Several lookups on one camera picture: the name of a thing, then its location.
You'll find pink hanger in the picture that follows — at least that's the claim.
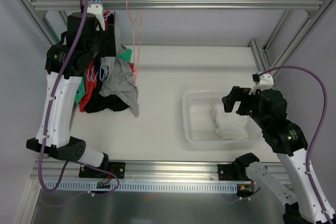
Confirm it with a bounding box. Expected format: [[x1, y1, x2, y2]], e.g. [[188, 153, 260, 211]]
[[125, 0, 143, 81]]

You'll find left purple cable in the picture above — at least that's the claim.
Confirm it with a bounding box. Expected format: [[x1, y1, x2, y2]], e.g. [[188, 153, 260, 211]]
[[38, 0, 120, 198]]

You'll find aluminium hanging rail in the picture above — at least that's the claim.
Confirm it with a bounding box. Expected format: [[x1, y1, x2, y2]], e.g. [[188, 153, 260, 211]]
[[30, 0, 324, 12]]

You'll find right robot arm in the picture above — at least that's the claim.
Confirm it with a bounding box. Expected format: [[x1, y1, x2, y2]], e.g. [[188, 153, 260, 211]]
[[222, 86, 335, 223]]

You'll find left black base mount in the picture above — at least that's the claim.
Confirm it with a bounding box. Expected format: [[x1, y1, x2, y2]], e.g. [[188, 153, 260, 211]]
[[79, 162, 126, 179]]

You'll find green tank top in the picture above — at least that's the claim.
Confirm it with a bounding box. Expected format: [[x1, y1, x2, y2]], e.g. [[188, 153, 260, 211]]
[[74, 48, 134, 104]]

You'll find grey tank top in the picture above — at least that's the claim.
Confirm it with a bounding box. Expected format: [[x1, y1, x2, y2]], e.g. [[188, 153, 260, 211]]
[[102, 11, 140, 117]]

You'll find red tank top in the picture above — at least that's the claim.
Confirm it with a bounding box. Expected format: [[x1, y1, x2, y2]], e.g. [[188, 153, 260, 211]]
[[79, 11, 139, 117]]

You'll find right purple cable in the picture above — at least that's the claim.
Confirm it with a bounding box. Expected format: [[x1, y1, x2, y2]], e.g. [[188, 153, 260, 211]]
[[258, 65, 334, 224]]

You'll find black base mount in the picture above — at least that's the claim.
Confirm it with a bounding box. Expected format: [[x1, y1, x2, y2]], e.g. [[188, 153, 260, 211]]
[[217, 164, 239, 181], [79, 162, 126, 179]]

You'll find white plastic basket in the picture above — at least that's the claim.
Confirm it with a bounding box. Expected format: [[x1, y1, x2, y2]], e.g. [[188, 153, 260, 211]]
[[182, 90, 264, 151]]

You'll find white tank top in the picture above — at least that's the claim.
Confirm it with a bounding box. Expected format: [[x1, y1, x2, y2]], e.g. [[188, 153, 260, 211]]
[[212, 103, 248, 140]]

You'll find aluminium frame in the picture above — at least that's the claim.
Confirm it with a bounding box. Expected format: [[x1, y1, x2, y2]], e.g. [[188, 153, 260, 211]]
[[0, 0, 336, 224]]

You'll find purple cable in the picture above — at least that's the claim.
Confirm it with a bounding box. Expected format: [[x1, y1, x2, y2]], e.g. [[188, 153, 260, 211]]
[[38, 0, 120, 198], [258, 65, 334, 224]]

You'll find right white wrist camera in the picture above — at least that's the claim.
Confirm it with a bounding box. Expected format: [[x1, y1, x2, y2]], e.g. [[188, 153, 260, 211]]
[[249, 73, 274, 95]]

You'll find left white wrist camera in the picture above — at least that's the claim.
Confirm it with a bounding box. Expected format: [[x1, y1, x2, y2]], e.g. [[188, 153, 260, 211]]
[[87, 3, 106, 30]]

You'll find white slotted cable duct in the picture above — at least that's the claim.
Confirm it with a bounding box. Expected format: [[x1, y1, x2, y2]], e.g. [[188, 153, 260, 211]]
[[58, 180, 238, 194]]

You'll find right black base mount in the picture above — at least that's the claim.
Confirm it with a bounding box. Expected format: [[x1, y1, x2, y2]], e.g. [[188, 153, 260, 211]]
[[217, 164, 239, 181]]

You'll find black tank top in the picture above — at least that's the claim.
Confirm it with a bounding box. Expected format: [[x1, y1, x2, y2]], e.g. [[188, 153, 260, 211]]
[[79, 10, 129, 113]]

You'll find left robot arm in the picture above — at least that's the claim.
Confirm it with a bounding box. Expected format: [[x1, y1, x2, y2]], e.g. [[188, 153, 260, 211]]
[[26, 12, 109, 177]]

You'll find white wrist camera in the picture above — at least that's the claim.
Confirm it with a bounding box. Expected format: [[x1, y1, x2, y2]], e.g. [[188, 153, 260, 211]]
[[87, 3, 106, 30], [249, 73, 274, 95]]

